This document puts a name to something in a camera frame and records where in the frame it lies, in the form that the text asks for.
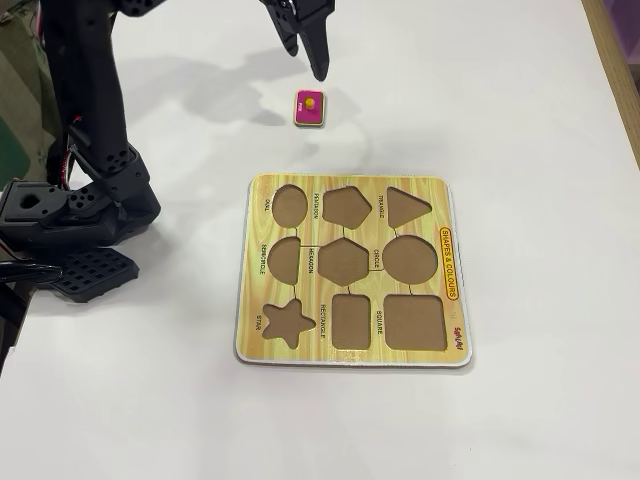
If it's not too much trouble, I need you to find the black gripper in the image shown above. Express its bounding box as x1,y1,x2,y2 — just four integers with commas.
258,0,336,83

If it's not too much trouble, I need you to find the pink rectangle piece yellow pin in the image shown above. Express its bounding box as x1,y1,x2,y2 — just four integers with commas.
292,88,328,128

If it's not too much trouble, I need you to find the black robot base grid plate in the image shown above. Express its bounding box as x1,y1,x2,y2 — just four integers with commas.
0,179,142,305

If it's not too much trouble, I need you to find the wooden shape puzzle board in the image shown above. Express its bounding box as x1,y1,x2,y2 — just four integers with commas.
233,172,475,370

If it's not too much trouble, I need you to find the floral beige cloth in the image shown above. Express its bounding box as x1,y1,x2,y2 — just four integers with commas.
0,0,57,187

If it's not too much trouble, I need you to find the red white servo wire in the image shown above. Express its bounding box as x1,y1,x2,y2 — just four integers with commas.
47,114,84,190

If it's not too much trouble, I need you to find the glossy black power cable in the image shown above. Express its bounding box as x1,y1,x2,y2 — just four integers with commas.
0,259,64,287

